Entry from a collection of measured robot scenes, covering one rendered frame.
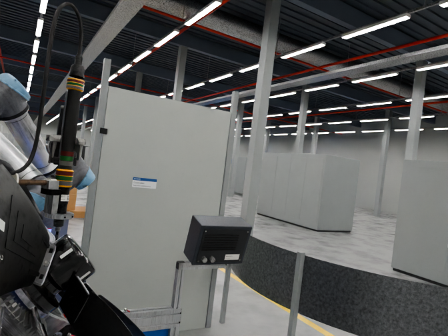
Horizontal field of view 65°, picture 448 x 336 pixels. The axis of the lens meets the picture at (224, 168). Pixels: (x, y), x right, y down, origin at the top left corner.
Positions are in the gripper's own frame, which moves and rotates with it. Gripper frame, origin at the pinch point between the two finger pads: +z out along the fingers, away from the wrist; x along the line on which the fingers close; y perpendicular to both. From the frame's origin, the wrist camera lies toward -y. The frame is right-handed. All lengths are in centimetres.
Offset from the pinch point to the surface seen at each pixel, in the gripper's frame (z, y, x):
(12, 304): 15.4, 36.0, 8.4
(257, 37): -767, -396, -541
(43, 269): 14.3, 29.3, 3.3
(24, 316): 15.3, 38.8, 5.9
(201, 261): -36, 43, -61
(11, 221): 30.1, 16.0, 10.3
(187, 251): -42, 41, -57
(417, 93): -547, -299, -999
